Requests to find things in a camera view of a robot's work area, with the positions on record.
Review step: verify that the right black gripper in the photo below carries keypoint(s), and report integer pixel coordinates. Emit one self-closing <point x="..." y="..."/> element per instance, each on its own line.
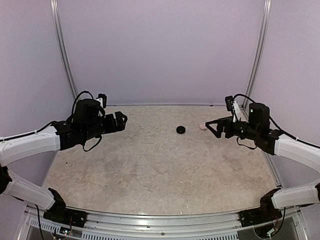
<point x="227" y="123"/>

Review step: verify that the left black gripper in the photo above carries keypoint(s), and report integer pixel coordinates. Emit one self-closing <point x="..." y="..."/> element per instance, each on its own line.
<point x="120" y="124"/>

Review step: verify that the pink earbud charging case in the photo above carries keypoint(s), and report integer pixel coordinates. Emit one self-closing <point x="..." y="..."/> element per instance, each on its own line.
<point x="203" y="127"/>

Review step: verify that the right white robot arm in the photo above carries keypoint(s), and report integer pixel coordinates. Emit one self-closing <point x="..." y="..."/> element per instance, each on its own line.
<point x="273" y="142"/>

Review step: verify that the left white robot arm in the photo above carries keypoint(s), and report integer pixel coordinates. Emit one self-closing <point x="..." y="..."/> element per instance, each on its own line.
<point x="88" y="120"/>

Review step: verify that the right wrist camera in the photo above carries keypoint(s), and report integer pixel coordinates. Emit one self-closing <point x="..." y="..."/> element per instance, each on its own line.
<point x="233" y="107"/>

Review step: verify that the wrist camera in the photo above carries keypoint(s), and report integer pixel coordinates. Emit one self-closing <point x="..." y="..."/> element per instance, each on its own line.
<point x="233" y="107"/>
<point x="102" y="99"/>

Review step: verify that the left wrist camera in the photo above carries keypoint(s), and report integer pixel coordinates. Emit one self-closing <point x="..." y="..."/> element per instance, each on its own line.
<point x="102" y="99"/>

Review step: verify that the right aluminium corner post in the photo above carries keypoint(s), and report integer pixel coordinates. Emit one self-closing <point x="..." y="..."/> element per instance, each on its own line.
<point x="260" y="46"/>

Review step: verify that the aluminium corner post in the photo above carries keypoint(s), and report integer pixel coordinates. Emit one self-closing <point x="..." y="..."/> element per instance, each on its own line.
<point x="54" y="5"/>
<point x="260" y="46"/>

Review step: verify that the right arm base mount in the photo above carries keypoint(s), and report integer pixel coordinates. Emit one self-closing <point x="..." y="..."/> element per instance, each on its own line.
<point x="256" y="216"/>

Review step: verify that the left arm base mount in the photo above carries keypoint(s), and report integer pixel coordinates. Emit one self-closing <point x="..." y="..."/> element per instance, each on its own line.
<point x="67" y="216"/>

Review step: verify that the left aluminium corner post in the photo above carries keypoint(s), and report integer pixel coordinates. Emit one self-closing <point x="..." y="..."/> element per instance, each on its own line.
<point x="54" y="5"/>

